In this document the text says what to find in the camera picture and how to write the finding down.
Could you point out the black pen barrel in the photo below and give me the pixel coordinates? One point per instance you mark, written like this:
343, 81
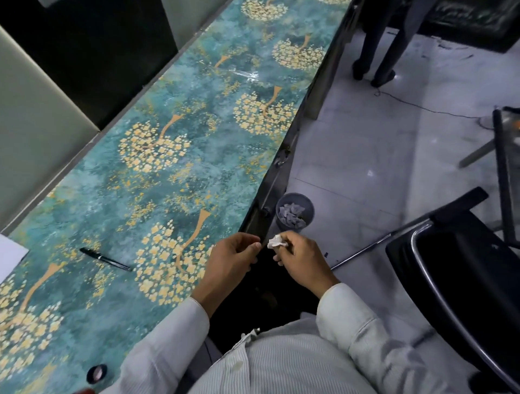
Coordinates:
120, 264

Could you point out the black leather sofa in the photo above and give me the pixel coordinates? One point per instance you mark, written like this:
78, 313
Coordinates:
471, 20

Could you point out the red ink bottle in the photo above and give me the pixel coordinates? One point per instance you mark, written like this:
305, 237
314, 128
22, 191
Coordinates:
83, 392

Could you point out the teal floral table cover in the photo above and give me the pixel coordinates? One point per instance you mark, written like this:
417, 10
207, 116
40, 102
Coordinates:
183, 162

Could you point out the crumpled papers in bin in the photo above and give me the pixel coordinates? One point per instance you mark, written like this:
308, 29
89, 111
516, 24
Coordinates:
293, 215

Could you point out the person's striped shirt torso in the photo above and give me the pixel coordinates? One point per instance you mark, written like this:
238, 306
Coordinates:
292, 361

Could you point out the black chrome-framed chair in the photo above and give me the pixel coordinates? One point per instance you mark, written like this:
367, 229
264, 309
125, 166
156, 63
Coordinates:
459, 276

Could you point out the frosted white light panel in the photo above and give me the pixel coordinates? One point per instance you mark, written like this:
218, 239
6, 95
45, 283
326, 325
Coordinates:
191, 20
40, 134

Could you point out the person's right forearm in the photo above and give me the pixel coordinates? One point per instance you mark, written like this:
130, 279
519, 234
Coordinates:
373, 345

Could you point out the black bottle cap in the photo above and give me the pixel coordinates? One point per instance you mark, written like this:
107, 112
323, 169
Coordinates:
96, 374

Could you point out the person's left forearm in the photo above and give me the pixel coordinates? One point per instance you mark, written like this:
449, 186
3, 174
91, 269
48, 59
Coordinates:
162, 349

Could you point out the white paper square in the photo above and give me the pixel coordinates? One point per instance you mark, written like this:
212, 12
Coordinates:
277, 242
10, 255

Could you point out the black waste bin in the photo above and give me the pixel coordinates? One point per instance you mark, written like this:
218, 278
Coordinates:
284, 225

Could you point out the person's left hand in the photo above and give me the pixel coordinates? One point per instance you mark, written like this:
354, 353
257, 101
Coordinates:
223, 268

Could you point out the black metal table frame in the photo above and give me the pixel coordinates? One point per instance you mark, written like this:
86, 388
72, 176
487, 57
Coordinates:
292, 150

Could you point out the black framed glass table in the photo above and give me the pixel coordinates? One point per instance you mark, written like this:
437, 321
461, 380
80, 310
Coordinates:
503, 170

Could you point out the person's right hand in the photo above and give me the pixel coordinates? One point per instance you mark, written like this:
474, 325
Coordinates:
304, 264

